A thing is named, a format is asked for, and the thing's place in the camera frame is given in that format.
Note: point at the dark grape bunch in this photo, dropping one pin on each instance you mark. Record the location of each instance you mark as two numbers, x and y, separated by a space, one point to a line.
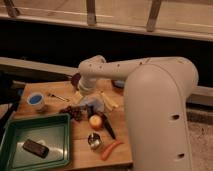
74 112

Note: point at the yellow banana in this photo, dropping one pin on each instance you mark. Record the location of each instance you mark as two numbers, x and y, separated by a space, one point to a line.
109 103

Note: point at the dark brown sponge block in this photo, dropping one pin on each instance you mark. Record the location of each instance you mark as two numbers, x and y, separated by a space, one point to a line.
36 148

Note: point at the small metal cup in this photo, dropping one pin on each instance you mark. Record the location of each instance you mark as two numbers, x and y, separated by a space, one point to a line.
94 141

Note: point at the purple bowl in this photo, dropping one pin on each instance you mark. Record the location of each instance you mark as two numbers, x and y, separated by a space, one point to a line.
75 79

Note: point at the light blue towel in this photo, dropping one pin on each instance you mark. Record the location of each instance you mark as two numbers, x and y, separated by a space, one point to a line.
96 103

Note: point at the red bowl blue inside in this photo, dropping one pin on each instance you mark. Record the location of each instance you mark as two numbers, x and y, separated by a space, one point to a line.
118 84

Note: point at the small dark object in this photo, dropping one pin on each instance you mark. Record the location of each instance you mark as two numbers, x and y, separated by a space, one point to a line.
90 111

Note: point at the black handled knife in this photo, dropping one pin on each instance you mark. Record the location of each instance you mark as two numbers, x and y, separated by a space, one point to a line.
108 127

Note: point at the orange carrot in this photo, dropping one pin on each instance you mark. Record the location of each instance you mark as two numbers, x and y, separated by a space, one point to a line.
108 150

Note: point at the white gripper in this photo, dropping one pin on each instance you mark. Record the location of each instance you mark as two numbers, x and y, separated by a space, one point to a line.
86 87

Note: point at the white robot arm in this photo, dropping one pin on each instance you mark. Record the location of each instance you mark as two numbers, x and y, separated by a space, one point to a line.
155 94

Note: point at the red yellow apple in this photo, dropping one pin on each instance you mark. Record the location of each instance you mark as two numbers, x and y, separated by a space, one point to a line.
95 122

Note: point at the green plastic tray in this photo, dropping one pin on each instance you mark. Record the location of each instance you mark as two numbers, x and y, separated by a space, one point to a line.
50 131

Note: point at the metal fork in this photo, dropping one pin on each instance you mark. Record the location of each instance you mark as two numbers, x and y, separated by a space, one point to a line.
58 97

